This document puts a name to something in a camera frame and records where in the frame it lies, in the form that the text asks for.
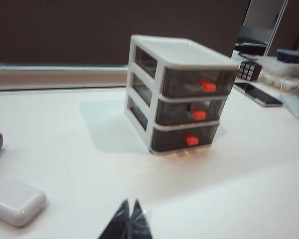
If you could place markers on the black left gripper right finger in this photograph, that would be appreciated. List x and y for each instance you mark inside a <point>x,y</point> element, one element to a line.
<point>139,229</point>

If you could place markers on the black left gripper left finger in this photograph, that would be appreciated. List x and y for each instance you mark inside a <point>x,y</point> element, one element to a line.
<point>119,229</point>

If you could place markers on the white earbuds case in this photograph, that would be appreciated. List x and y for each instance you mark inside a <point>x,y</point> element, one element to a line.
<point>15,204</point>

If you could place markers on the black Rubik's cube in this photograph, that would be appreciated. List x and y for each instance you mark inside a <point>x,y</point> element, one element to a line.
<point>246,71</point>

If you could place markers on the brown desk partition panel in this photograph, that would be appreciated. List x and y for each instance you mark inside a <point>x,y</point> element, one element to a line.
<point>64,30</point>

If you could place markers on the dark blue box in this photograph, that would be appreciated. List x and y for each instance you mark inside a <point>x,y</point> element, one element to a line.
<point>290,56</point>

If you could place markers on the white drawer cabinet frame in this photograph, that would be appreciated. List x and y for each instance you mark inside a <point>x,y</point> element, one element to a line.
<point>179,52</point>

